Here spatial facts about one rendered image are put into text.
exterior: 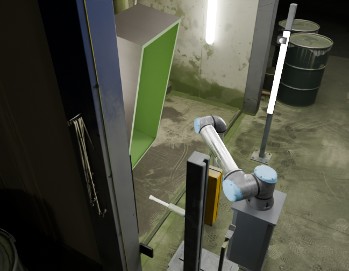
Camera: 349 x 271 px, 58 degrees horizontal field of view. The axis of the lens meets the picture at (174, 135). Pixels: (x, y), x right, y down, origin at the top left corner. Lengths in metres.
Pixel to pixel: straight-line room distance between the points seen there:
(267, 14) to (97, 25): 2.87
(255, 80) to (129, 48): 2.45
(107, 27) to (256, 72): 3.04
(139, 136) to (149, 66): 0.73
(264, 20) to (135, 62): 2.20
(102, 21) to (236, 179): 1.28
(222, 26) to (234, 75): 0.63
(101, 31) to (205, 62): 3.17
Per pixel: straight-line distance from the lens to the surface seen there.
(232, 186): 2.00
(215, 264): 1.76
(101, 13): 1.20
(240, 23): 3.97
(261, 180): 2.07
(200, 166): 0.98
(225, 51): 4.13
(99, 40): 1.20
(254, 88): 4.19
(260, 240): 2.37
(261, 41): 3.95
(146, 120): 2.98
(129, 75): 2.04
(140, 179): 3.24
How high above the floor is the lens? 2.29
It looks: 36 degrees down
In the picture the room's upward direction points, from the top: straight up
